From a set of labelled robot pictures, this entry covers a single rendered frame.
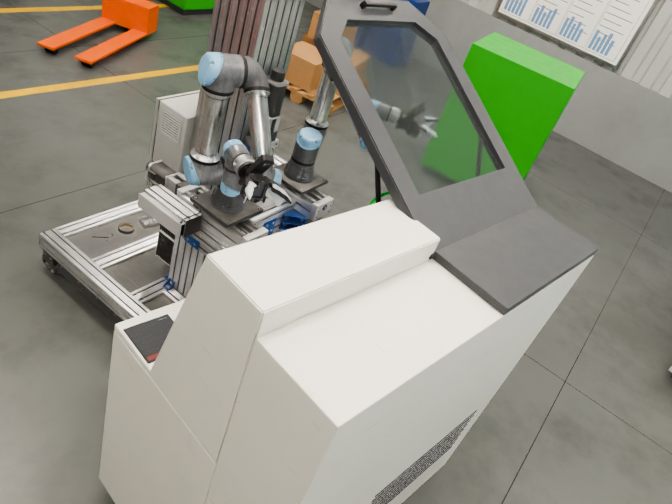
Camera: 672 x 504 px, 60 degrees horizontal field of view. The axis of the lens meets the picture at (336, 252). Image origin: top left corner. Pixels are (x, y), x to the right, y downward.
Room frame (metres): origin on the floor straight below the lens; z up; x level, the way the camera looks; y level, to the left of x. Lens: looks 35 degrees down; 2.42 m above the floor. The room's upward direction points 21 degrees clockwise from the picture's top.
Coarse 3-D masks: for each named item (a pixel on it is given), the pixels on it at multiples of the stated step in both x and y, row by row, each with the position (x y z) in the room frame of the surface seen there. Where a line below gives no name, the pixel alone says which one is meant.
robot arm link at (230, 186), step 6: (228, 174) 1.72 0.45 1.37; (234, 174) 1.72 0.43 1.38; (222, 180) 1.73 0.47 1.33; (228, 180) 1.72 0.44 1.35; (234, 180) 1.72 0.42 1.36; (222, 186) 1.73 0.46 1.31; (228, 186) 1.72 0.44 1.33; (234, 186) 1.72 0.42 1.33; (240, 186) 1.74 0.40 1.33; (222, 192) 1.72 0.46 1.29; (228, 192) 1.72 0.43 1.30; (234, 192) 1.73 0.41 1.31
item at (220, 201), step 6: (216, 186) 2.02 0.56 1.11; (216, 192) 2.00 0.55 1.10; (210, 198) 2.01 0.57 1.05; (216, 198) 1.98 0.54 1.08; (222, 198) 1.98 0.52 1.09; (228, 198) 1.98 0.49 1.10; (234, 198) 1.99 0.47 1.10; (240, 198) 2.02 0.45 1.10; (216, 204) 1.97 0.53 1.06; (222, 204) 1.97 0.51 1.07; (228, 204) 1.99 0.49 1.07; (234, 204) 1.99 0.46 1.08; (240, 204) 2.01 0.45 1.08; (222, 210) 1.97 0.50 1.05; (228, 210) 1.97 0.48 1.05; (234, 210) 1.99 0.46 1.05; (240, 210) 2.01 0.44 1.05
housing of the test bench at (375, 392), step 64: (448, 256) 1.52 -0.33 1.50; (512, 256) 1.66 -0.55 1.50; (576, 256) 1.82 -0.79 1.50; (320, 320) 1.07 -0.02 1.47; (384, 320) 1.15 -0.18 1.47; (448, 320) 1.25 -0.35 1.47; (512, 320) 1.48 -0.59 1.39; (256, 384) 0.91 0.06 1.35; (320, 384) 0.87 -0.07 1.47; (384, 384) 0.94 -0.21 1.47; (448, 384) 1.27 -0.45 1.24; (256, 448) 0.87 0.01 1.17; (320, 448) 0.79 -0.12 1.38; (384, 448) 1.07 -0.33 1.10; (448, 448) 1.80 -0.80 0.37
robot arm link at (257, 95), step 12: (252, 60) 2.01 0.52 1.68; (252, 72) 1.97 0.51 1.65; (264, 72) 2.03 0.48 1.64; (252, 84) 1.97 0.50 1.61; (264, 84) 1.99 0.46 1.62; (252, 96) 1.96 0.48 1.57; (264, 96) 1.98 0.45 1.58; (252, 108) 1.94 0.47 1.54; (264, 108) 1.95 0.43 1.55; (252, 120) 1.91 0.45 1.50; (264, 120) 1.92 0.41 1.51; (252, 132) 1.89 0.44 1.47; (264, 132) 1.90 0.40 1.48; (252, 144) 1.88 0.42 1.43; (264, 144) 1.87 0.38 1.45; (252, 156) 1.86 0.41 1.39; (276, 180) 1.83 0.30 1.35
